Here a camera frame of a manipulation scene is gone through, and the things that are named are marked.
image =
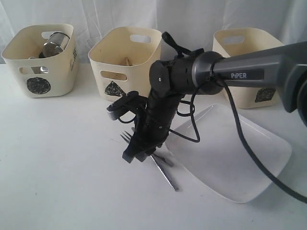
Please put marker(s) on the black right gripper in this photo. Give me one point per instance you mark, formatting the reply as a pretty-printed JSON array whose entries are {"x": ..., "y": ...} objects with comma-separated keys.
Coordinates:
[{"x": 153, "y": 129}]

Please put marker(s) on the steel table knife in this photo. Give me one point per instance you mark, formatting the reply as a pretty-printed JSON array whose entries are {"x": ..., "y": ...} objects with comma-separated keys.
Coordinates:
[{"x": 165, "y": 174}]

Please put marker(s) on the steel fork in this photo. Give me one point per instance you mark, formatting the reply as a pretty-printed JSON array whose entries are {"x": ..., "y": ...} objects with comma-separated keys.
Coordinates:
[{"x": 127, "y": 137}]

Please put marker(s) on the white square plate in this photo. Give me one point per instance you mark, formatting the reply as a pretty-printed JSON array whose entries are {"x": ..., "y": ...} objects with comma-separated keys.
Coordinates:
[{"x": 220, "y": 161}]

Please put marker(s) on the steel bowl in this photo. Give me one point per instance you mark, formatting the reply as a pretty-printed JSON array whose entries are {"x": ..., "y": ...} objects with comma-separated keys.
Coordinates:
[{"x": 40, "y": 70}]

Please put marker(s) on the steel mug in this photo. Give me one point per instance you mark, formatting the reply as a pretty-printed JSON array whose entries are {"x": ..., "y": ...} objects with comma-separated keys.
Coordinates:
[{"x": 56, "y": 44}]

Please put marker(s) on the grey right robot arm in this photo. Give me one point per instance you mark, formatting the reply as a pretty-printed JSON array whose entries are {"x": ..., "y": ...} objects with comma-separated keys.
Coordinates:
[{"x": 283, "y": 68}]

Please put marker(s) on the cream bin triangle mark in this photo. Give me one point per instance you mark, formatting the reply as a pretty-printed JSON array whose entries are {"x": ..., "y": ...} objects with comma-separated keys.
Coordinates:
[{"x": 141, "y": 45}]

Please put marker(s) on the cream bin circle mark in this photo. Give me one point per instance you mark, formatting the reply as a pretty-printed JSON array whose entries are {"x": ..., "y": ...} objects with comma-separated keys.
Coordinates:
[{"x": 22, "y": 52}]

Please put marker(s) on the cream bin square mark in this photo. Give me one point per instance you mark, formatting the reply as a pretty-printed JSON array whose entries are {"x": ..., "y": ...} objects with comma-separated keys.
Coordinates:
[{"x": 234, "y": 42}]

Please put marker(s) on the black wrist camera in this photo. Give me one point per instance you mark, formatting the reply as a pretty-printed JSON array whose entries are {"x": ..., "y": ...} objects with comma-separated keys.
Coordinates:
[{"x": 127, "y": 103}]

